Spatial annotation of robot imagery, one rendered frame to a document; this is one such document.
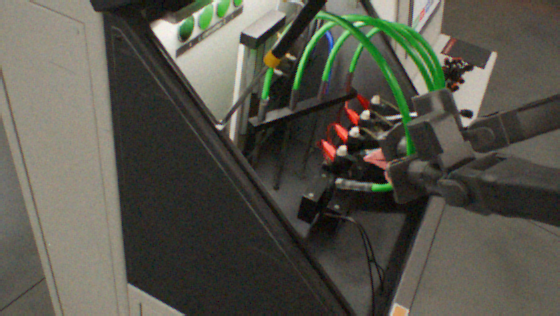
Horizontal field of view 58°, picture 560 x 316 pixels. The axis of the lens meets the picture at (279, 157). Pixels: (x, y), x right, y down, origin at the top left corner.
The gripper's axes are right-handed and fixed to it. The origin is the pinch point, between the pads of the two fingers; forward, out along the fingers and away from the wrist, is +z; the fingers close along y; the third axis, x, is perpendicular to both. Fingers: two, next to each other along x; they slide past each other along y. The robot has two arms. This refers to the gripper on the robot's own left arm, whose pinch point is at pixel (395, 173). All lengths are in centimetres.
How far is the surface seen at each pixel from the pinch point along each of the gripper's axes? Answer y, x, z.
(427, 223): -15.2, 19.0, 24.3
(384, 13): -25, -32, 33
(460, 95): -56, -4, 59
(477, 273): -80, 83, 122
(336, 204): 4.5, 7.3, 25.5
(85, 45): 43, -35, -3
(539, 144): -187, 54, 190
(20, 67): 55, -38, 11
